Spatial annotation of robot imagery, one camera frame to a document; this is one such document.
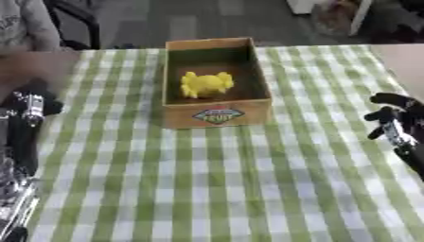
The yellow soft toy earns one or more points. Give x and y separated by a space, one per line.
206 84

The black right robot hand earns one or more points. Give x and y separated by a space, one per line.
403 126

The white table leg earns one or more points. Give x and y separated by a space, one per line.
360 17

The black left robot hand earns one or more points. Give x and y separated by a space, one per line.
22 126

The tan cardboard box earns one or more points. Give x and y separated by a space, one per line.
216 82

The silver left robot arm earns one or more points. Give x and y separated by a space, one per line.
15 201

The black chair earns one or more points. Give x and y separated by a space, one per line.
77 23

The person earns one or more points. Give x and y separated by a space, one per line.
25 41

